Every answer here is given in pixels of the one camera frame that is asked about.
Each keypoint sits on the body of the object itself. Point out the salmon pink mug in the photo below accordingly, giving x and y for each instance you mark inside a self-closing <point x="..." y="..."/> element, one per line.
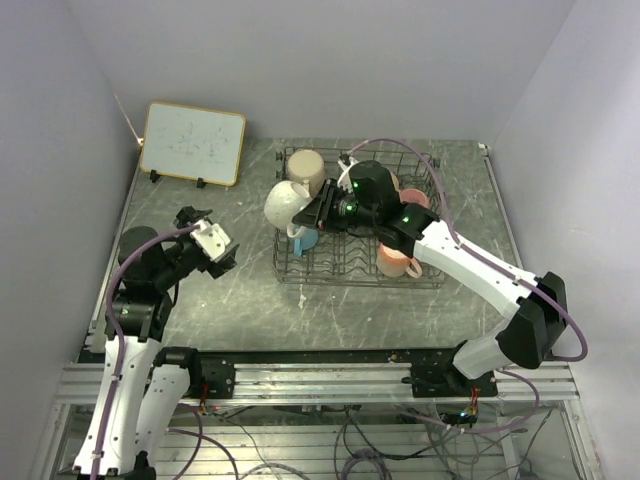
<point x="394" y="263"/>

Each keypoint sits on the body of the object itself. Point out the yellow framed whiteboard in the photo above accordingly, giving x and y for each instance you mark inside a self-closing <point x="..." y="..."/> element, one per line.
<point x="192" y="143"/>

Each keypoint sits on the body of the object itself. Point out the white speckled mug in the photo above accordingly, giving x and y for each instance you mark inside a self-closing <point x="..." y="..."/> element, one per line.
<point x="284" y="201"/>

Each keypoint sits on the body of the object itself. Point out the blue mug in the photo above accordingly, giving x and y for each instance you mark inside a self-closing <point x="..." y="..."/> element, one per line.
<point x="303" y="238"/>

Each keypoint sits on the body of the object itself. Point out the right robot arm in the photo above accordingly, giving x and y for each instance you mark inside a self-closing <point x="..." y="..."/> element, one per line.
<point x="533" y="307"/>

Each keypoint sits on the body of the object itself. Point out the wire dish rack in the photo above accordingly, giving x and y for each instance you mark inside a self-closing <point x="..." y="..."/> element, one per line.
<point x="343" y="260"/>

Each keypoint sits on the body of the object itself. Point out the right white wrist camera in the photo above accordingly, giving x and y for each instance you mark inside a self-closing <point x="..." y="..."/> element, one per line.
<point x="346" y="163"/>

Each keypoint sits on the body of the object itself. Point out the pink floral mug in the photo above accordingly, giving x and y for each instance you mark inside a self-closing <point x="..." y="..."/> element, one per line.
<point x="415" y="196"/>

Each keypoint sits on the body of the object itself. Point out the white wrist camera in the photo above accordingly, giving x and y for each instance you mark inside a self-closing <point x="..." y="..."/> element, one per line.
<point x="346" y="163"/>
<point x="211" y="238"/>

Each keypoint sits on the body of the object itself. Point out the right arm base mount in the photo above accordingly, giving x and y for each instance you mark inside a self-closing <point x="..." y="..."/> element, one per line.
<point x="434" y="381"/>

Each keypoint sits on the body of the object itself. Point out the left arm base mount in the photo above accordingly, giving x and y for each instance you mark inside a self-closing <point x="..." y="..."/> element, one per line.
<point x="214" y="377"/>

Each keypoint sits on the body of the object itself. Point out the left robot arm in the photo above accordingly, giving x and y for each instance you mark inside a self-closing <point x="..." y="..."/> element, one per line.
<point x="143" y="381"/>

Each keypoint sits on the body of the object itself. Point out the aluminium frame rail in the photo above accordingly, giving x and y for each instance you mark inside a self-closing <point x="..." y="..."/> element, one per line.
<point x="367" y="383"/>

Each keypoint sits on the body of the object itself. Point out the large beige mug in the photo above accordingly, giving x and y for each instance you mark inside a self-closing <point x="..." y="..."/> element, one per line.
<point x="307" y="167"/>

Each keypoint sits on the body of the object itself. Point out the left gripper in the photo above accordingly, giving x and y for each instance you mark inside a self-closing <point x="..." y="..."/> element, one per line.
<point x="215" y="267"/>

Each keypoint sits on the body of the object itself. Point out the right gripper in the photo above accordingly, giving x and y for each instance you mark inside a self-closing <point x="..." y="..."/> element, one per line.
<point x="309" y="215"/>

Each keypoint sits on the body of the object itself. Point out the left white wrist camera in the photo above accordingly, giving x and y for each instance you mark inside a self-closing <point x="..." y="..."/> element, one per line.
<point x="211" y="238"/>

